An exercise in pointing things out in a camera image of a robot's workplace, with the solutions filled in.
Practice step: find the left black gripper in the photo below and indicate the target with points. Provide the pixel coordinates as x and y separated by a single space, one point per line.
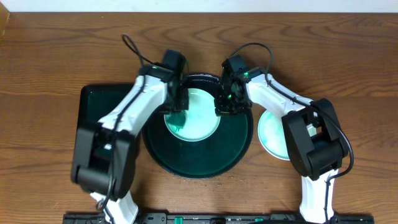
179 103

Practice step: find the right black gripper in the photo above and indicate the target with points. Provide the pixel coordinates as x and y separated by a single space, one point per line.
222 110

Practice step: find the mint green plate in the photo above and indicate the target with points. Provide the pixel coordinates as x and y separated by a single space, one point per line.
202 121
271 136

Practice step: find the green scouring sponge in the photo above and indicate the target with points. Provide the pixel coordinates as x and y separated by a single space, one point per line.
176 121

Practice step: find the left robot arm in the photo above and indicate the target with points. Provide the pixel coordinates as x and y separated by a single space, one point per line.
105 150

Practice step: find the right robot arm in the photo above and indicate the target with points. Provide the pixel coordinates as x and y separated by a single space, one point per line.
316 145

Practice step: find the round black tray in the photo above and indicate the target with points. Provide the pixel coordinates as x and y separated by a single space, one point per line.
203 159

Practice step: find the rectangular black tray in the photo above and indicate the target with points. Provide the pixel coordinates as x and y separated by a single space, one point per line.
98 100

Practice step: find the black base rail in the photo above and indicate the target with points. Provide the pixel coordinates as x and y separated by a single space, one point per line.
162 218

